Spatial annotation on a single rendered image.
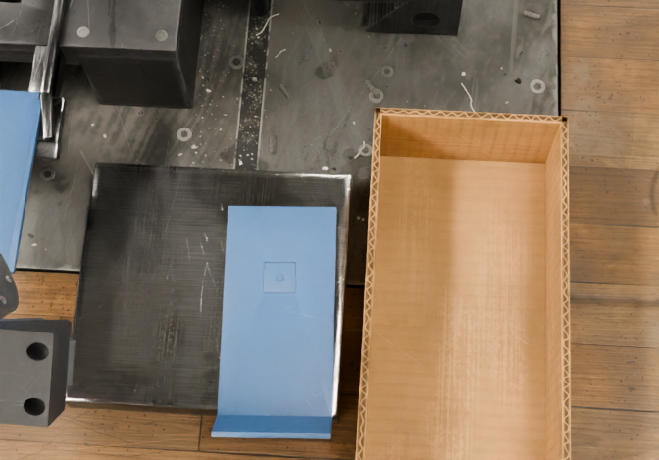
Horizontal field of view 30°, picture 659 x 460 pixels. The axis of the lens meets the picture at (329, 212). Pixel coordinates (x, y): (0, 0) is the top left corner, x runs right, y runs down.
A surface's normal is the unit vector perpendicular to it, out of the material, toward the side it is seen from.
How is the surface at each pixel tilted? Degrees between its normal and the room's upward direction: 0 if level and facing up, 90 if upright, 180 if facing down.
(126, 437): 0
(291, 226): 0
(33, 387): 25
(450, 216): 0
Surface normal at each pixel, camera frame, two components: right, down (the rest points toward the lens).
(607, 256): -0.02, -0.35
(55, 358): 1.00, 0.08
